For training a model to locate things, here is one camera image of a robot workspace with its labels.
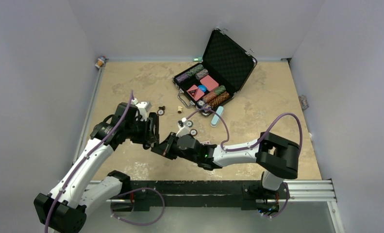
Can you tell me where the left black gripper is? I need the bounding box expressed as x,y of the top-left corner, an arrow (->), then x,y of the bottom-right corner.
125,116 -> 156,144

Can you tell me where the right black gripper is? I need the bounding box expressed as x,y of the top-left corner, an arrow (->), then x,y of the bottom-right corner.
152,132 -> 199,163

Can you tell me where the light blue stapler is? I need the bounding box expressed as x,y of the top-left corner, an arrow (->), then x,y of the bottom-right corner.
210,106 -> 224,127

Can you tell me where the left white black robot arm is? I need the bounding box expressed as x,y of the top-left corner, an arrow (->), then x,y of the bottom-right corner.
33,99 -> 159,233

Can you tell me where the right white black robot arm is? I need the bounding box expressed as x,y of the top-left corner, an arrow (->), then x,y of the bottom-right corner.
151,132 -> 301,198

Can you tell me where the brown poker chip left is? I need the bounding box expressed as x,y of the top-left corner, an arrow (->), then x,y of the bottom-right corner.
157,109 -> 165,116

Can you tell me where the brown poker chip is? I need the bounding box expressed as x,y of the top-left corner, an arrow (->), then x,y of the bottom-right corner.
190,129 -> 198,136
157,109 -> 165,116

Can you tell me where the cream chess piece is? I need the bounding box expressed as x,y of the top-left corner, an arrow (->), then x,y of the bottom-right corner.
177,106 -> 183,114

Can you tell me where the brown poker chip middle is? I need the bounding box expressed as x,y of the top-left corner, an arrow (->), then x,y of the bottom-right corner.
190,129 -> 198,136

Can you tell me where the blue poker chip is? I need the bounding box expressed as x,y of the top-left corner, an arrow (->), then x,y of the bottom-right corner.
186,120 -> 193,128

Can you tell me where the black poker chip case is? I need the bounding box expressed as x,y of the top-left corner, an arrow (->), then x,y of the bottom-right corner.
172,28 -> 257,110

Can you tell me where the pink card deck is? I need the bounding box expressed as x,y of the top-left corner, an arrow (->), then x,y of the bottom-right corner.
200,75 -> 219,91

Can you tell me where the small orange bottle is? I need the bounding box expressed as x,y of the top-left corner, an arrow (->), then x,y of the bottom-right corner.
95,56 -> 107,69

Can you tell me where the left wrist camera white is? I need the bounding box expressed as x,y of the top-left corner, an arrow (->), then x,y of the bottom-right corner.
132,99 -> 151,121

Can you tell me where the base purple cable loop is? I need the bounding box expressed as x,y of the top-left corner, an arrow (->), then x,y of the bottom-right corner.
110,187 -> 167,227

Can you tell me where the chip stack by wall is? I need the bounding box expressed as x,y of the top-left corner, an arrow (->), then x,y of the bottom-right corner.
298,95 -> 309,111

